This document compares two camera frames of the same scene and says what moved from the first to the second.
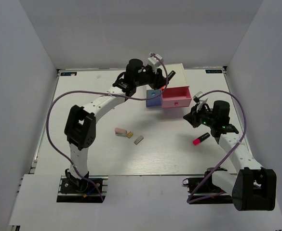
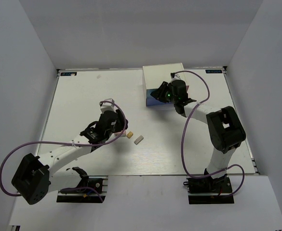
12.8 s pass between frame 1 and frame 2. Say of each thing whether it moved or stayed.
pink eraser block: stayed
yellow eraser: stayed
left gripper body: moved
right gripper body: moved
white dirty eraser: stayed
